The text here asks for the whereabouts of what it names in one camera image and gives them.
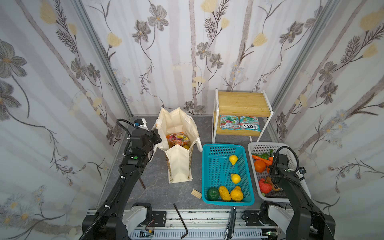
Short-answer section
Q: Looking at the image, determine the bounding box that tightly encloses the white wooden two-tier shelf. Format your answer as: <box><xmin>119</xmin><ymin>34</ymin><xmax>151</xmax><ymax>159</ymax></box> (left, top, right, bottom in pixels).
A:
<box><xmin>212</xmin><ymin>89</ymin><xmax>274</xmax><ymax>144</ymax></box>

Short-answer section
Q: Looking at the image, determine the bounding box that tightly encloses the yellow corn cob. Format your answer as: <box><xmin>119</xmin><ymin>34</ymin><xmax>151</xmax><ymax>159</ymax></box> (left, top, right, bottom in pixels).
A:
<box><xmin>219</xmin><ymin>186</ymin><xmax>232</xmax><ymax>202</ymax></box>

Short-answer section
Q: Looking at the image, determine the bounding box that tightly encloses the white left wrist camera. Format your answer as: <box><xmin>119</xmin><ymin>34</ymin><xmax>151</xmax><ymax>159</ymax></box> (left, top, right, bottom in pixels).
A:
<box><xmin>134</xmin><ymin>118</ymin><xmax>149</xmax><ymax>131</ymax></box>

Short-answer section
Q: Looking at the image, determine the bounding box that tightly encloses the black hex key on rail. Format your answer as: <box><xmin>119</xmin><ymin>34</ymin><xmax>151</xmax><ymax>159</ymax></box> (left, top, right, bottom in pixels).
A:
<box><xmin>173</xmin><ymin>203</ymin><xmax>189</xmax><ymax>240</ymax></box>

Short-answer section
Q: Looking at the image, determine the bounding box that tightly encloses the dark cucumber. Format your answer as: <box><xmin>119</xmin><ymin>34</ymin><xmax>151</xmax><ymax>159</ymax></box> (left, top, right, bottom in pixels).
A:
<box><xmin>264</xmin><ymin>191</ymin><xmax>288</xmax><ymax>199</ymax></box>

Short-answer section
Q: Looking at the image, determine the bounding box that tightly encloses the orange carrot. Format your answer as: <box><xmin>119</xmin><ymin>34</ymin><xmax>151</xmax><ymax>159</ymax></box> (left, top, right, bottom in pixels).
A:
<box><xmin>252</xmin><ymin>155</ymin><xmax>273</xmax><ymax>166</ymax></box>

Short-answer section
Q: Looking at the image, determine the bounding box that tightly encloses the black hex key on floor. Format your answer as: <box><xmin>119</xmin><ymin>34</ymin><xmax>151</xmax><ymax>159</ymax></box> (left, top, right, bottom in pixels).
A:
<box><xmin>139</xmin><ymin>177</ymin><xmax>146</xmax><ymax>190</ymax></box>

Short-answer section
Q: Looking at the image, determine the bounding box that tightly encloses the small wooden block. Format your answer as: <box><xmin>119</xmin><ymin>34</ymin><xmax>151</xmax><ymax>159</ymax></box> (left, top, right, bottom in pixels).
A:
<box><xmin>191</xmin><ymin>189</ymin><xmax>202</xmax><ymax>199</ymax></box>

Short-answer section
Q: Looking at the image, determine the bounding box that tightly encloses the round orange tomato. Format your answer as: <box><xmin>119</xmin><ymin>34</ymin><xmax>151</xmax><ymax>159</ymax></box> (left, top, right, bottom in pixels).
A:
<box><xmin>254</xmin><ymin>160</ymin><xmax>267</xmax><ymax>173</ymax></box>

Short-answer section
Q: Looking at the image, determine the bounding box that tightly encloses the brown potato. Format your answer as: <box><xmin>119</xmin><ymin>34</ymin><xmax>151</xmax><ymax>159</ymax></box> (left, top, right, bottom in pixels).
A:
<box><xmin>266</xmin><ymin>177</ymin><xmax>281</xmax><ymax>192</ymax></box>

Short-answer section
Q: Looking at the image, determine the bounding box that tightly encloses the green bell pepper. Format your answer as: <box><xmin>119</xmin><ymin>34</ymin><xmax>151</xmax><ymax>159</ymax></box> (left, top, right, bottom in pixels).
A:
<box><xmin>207</xmin><ymin>188</ymin><xmax>220</xmax><ymax>201</ymax></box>

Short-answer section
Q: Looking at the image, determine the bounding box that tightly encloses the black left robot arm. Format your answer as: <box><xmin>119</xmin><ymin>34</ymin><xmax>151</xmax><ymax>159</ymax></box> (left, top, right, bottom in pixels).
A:
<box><xmin>80</xmin><ymin>119</ymin><xmax>162</xmax><ymax>240</ymax></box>

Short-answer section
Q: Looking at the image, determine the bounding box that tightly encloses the teal plastic basket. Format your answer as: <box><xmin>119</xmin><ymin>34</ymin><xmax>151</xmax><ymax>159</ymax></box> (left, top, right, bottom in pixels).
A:
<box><xmin>202</xmin><ymin>144</ymin><xmax>255</xmax><ymax>207</ymax></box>

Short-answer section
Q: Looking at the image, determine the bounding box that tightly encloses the yellow gourd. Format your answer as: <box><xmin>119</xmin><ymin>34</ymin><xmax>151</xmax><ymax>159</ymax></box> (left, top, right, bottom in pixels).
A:
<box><xmin>230</xmin><ymin>186</ymin><xmax>244</xmax><ymax>202</ymax></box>

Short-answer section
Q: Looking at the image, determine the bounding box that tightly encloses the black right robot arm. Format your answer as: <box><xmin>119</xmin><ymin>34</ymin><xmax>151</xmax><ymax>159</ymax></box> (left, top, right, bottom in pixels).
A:
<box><xmin>269</xmin><ymin>146</ymin><xmax>336</xmax><ymax>240</ymax></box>

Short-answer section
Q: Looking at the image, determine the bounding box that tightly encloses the orange pink snack bag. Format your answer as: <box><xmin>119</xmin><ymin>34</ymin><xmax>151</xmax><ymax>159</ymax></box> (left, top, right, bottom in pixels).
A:
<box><xmin>166</xmin><ymin>132</ymin><xmax>191</xmax><ymax>148</ymax></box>

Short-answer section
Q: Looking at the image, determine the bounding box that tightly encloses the black metal cylinder tool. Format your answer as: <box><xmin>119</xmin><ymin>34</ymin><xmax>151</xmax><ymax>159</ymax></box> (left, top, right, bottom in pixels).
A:
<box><xmin>224</xmin><ymin>207</ymin><xmax>237</xmax><ymax>240</ymax></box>

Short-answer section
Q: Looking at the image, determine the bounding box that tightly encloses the cream canvas grocery bag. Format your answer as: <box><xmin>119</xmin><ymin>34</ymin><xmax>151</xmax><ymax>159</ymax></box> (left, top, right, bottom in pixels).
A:
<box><xmin>153</xmin><ymin>108</ymin><xmax>203</xmax><ymax>184</ymax></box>

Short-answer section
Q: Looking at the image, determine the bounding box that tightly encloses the red tomato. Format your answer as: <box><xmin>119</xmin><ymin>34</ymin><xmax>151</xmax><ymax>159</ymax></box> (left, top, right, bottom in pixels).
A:
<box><xmin>259</xmin><ymin>179</ymin><xmax>273</xmax><ymax>194</ymax></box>

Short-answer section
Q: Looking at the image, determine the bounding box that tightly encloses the Fox's candy bag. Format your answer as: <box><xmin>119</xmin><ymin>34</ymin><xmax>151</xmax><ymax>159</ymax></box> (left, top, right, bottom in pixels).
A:
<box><xmin>220</xmin><ymin>115</ymin><xmax>261</xmax><ymax>132</ymax></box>

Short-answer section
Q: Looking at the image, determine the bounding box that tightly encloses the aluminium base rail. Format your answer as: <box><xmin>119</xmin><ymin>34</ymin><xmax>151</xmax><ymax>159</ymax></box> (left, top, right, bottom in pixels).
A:
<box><xmin>123</xmin><ymin>205</ymin><xmax>294</xmax><ymax>240</ymax></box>

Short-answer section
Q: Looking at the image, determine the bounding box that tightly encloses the white plastic basket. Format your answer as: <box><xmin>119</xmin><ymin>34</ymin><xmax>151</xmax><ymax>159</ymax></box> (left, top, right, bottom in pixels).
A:
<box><xmin>248</xmin><ymin>143</ymin><xmax>312</xmax><ymax>206</ymax></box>

